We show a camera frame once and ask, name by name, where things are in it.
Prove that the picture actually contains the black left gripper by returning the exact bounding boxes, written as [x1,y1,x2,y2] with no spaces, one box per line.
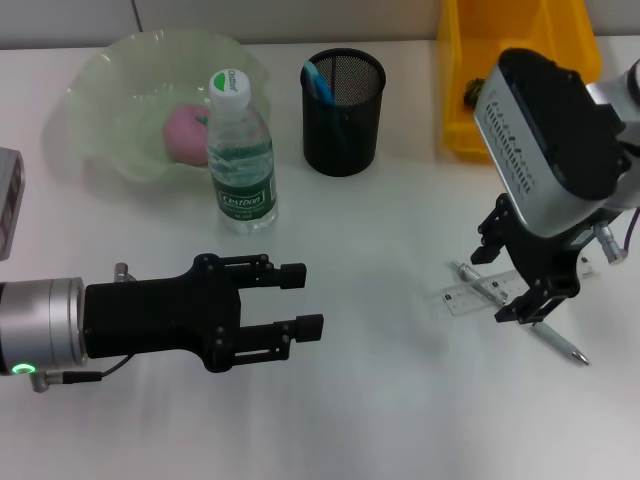
[83,253,325,374]

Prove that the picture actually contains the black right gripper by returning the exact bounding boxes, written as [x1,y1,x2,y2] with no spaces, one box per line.
[469,192,604,326]

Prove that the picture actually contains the transparent plastic ruler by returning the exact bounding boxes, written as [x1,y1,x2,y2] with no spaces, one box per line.
[439,257,596,318]

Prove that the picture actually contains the white grey pen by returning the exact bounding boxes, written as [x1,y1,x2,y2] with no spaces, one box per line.
[452,259,590,367]

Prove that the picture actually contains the clear green-label water bottle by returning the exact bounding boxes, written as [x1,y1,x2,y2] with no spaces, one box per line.
[207,68,280,236]

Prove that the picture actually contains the green plastic wrapper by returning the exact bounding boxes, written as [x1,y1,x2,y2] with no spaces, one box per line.
[464,77,487,109]

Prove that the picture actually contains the pink peach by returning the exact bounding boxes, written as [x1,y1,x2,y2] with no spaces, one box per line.
[163,103,211,168]

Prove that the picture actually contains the blue scissors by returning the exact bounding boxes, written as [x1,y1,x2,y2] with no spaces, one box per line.
[303,59,351,151]

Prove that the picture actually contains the black mesh pen cup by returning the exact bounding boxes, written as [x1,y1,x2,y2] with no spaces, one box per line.
[299,48,387,178]

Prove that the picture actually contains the pale green glass fruit plate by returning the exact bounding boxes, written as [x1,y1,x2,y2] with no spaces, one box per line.
[43,29,274,184]

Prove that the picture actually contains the yellow plastic bin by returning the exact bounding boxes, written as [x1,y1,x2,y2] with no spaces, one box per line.
[437,0,604,164]

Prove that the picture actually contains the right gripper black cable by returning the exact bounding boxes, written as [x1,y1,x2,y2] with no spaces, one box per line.
[619,207,640,251]

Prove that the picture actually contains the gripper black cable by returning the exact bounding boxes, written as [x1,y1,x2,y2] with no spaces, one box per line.
[619,207,640,251]
[28,352,134,394]

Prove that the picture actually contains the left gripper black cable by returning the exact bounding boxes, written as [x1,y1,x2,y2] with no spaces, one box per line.
[28,352,134,394]

